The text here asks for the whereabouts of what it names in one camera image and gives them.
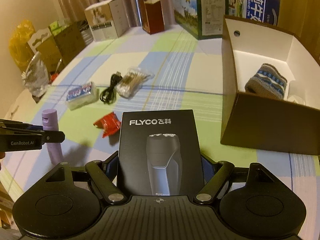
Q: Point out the green milk carton box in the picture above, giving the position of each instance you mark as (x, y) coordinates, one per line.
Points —
(195, 15)

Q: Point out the white product box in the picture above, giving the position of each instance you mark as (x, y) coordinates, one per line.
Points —
(105, 20)

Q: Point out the small orange object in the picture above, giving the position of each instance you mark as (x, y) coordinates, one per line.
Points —
(54, 77)

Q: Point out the blue milk carton box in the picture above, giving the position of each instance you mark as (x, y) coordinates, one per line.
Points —
(252, 0)

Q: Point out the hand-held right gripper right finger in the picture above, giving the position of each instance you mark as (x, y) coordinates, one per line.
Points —
(207, 167)

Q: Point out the dark red box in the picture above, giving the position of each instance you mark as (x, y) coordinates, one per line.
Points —
(152, 17)

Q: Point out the blue red tissue pack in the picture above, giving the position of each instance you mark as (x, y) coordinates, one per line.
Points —
(82, 96)

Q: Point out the black shaver box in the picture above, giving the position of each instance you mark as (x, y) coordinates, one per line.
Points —
(160, 142)

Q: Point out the purple bottle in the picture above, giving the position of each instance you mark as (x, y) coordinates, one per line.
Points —
(51, 122)

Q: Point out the dark striped bag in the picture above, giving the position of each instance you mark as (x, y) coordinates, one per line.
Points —
(84, 28)

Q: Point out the checked tablecloth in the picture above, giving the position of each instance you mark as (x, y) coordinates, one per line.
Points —
(175, 75)

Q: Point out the clear plastic bag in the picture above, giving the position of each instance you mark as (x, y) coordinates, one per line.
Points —
(35, 77)

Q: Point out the yellow plastic bag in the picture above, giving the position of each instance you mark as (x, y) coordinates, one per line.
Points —
(21, 42)

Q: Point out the green tissue box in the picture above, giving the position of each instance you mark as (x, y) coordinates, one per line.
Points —
(58, 27)

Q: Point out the brown blue knitted sock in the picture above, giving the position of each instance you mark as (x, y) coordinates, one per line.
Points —
(267, 82)

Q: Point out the white cardboard carrier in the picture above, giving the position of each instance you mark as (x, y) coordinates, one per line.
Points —
(40, 40)

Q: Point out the red snack packet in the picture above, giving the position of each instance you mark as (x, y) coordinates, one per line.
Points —
(108, 125)

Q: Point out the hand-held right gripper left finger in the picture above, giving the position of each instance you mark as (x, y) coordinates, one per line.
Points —
(113, 166)

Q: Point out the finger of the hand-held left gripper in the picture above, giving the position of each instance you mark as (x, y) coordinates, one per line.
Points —
(17, 125)
(53, 136)

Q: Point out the plain brown cardboard box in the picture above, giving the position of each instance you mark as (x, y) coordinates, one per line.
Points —
(70, 45)

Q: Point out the clear cotton swab bag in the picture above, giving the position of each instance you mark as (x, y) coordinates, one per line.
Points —
(132, 81)

